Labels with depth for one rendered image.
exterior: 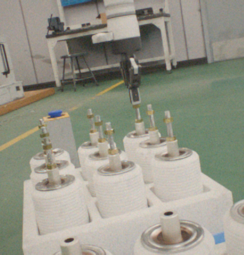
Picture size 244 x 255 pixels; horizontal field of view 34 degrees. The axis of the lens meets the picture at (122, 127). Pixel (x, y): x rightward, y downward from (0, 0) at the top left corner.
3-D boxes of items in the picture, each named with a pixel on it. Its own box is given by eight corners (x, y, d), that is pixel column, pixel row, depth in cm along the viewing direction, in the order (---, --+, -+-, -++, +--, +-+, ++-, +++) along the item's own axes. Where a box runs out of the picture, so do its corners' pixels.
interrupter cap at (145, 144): (171, 138, 94) (171, 135, 94) (172, 146, 87) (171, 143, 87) (139, 142, 95) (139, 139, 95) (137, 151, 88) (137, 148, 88)
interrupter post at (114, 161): (123, 167, 78) (121, 151, 77) (120, 172, 76) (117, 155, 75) (112, 168, 79) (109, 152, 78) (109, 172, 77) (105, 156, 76)
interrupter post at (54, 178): (49, 184, 76) (45, 168, 75) (61, 181, 76) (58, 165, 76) (49, 188, 74) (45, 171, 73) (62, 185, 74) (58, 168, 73)
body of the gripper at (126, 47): (143, 32, 94) (150, 72, 96) (134, 34, 102) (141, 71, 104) (112, 37, 92) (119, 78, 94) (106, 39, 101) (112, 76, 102)
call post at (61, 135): (66, 226, 116) (44, 122, 110) (64, 217, 123) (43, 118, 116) (90, 219, 117) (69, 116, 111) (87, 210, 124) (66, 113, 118)
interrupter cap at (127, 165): (139, 162, 80) (139, 159, 80) (130, 176, 73) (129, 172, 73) (104, 165, 82) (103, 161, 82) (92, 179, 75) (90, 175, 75)
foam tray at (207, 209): (44, 338, 71) (21, 247, 68) (38, 242, 109) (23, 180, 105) (242, 276, 79) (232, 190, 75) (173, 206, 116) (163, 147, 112)
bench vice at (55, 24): (57, 34, 557) (53, 16, 552) (68, 32, 552) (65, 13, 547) (44, 35, 518) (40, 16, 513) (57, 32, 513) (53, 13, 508)
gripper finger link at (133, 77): (129, 65, 93) (128, 83, 98) (131, 70, 92) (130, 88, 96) (139, 63, 93) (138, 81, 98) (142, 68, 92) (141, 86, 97)
